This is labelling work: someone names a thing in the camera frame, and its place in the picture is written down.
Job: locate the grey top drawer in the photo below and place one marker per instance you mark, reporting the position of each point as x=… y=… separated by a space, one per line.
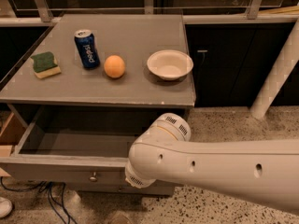
x=76 y=144

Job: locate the grey drawer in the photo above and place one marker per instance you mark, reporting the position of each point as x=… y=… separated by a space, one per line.
x=76 y=144
x=158 y=188

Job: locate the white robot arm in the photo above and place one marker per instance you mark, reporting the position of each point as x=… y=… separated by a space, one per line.
x=264 y=172

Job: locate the grey bottom drawer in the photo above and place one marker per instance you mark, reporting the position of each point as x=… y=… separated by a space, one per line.
x=158 y=188

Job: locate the white paper bowl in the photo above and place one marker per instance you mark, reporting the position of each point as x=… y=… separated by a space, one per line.
x=170 y=64

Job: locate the orange fruit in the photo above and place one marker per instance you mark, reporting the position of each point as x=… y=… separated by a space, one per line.
x=114 y=66

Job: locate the blue pepsi can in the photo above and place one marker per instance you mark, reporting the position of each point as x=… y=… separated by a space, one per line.
x=85 y=43

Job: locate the green yellow sponge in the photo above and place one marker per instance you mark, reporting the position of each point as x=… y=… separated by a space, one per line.
x=45 y=65

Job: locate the white shoe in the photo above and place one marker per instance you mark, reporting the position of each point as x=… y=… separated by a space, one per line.
x=6 y=207

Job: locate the black wall cabinet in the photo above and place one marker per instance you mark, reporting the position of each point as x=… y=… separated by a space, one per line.
x=231 y=61

